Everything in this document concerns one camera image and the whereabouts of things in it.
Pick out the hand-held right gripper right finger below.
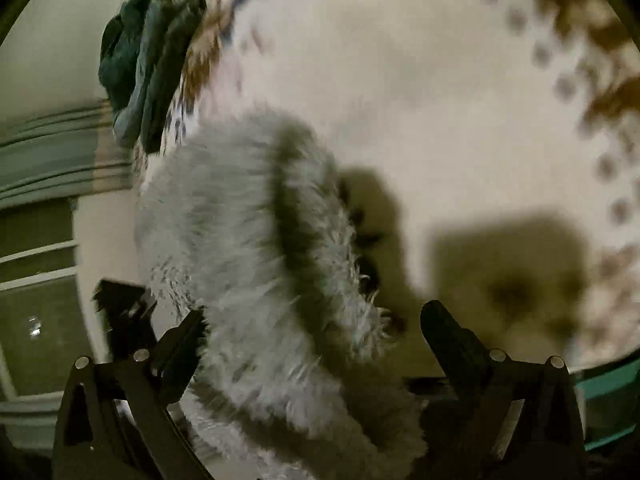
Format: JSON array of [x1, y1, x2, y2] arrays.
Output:
[[420, 300, 586, 480]]

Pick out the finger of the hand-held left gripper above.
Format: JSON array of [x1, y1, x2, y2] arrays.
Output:
[[91, 279, 158, 361]]

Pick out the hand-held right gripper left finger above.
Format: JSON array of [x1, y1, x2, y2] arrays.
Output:
[[52, 307, 216, 480]]

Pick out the grey fleece pants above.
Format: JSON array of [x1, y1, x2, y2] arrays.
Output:
[[135, 105, 431, 480]]

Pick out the window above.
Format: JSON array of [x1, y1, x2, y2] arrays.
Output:
[[0, 200, 108, 403]]

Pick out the dark green duvet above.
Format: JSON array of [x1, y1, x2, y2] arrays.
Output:
[[98, 0, 208, 153]]

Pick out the floral bedsheet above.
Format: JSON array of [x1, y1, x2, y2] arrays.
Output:
[[135, 0, 640, 376]]

